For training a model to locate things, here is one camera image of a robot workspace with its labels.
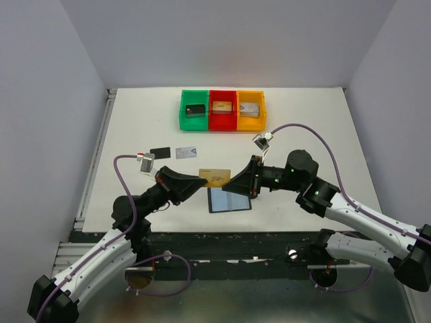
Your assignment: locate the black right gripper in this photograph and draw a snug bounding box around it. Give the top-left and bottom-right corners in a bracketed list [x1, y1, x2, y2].
[222, 155, 303, 196]

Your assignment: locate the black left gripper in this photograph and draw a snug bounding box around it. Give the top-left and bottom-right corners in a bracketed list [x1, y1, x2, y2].
[141, 166, 207, 219]

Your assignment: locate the black leather card holder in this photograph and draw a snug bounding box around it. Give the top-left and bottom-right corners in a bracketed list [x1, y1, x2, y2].
[207, 188, 252, 213]

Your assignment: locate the silver VIP credit card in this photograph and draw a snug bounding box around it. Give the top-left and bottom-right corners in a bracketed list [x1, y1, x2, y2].
[175, 147, 197, 159]

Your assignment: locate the grey credit card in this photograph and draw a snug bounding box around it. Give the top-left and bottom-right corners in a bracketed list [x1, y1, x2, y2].
[150, 147, 171, 159]

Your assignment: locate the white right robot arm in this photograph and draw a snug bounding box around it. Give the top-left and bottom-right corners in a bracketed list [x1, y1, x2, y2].
[222, 150, 430, 292]

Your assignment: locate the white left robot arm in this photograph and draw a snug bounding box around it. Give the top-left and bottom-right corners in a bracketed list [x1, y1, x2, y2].
[27, 166, 207, 322]

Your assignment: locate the black credit card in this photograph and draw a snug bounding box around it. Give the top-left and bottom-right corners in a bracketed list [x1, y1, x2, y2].
[185, 104, 206, 118]

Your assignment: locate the gold credit card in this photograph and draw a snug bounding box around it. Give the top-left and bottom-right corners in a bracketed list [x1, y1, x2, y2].
[211, 101, 232, 114]

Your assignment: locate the yellow plastic bin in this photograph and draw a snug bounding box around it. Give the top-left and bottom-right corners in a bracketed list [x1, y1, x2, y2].
[237, 90, 267, 133]

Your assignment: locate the red plastic bin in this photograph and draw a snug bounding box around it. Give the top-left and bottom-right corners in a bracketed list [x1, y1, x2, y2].
[208, 90, 238, 131]

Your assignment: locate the green plastic bin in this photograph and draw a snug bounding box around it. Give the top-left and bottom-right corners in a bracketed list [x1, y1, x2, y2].
[178, 89, 209, 131]

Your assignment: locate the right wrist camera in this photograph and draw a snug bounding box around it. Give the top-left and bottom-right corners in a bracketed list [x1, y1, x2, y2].
[253, 132, 273, 162]

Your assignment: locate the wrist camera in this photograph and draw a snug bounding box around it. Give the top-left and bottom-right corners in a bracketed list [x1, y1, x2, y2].
[137, 153, 157, 178]
[253, 132, 273, 162]

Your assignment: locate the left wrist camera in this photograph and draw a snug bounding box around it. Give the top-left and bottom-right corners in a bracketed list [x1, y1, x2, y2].
[137, 153, 157, 178]

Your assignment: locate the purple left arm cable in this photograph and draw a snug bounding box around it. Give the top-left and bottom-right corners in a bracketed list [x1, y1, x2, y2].
[35, 153, 193, 323]

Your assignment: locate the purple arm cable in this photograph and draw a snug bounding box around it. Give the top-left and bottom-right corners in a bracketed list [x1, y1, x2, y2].
[35, 153, 193, 323]
[271, 123, 431, 293]

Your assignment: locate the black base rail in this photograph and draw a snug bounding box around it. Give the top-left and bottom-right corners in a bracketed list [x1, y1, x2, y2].
[69, 228, 351, 282]

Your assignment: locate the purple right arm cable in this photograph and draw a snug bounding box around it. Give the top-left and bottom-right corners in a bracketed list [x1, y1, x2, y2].
[271, 123, 431, 293]

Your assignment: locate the aluminium frame rail left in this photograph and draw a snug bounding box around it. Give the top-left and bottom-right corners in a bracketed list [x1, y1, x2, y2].
[38, 87, 118, 323]

